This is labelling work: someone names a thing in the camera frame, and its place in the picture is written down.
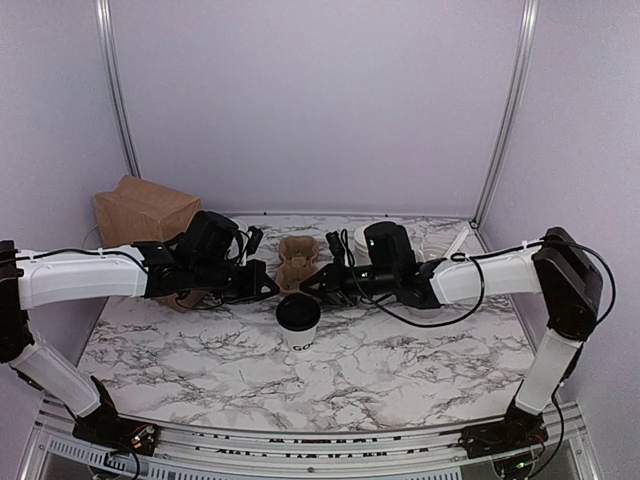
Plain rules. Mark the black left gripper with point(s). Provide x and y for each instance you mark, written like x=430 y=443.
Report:
x=257 y=275

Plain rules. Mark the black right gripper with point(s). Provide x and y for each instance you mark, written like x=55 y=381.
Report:
x=332 y=276

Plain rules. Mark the black plastic cup lid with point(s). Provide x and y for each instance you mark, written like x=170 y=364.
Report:
x=298 y=312

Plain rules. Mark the white paper coffee cup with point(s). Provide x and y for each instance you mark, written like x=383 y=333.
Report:
x=299 y=341

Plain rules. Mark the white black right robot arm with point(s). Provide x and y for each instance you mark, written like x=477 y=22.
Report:
x=554 y=266

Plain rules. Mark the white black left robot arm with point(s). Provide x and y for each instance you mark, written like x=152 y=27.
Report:
x=214 y=255

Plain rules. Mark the brown paper takeout bag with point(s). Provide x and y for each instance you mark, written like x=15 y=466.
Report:
x=139 y=210

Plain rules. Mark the brown cardboard cup carrier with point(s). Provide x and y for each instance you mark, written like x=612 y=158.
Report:
x=298 y=261

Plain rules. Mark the orange white bowl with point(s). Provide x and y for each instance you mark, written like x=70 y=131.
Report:
x=242 y=226

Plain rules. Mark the white utensil holder cup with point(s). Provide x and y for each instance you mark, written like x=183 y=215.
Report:
x=424 y=253

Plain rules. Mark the white plastic stirrers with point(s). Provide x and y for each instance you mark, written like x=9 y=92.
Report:
x=457 y=243

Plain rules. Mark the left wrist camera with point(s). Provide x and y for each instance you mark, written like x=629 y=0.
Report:
x=253 y=239

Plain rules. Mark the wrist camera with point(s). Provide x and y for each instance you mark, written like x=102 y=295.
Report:
x=253 y=239
x=338 y=243

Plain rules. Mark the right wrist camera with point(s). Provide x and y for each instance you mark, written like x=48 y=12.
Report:
x=338 y=243

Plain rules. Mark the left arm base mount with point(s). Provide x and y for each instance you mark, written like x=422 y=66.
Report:
x=117 y=432

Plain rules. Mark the right aluminium corner post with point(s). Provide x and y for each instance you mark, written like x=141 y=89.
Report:
x=515 y=92

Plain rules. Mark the aluminium corner post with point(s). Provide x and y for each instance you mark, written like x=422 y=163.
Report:
x=515 y=92
x=109 y=51

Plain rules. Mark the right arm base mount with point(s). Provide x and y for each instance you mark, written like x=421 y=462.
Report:
x=518 y=429

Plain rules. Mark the left aluminium corner post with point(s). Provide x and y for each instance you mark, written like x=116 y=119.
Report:
x=109 y=51

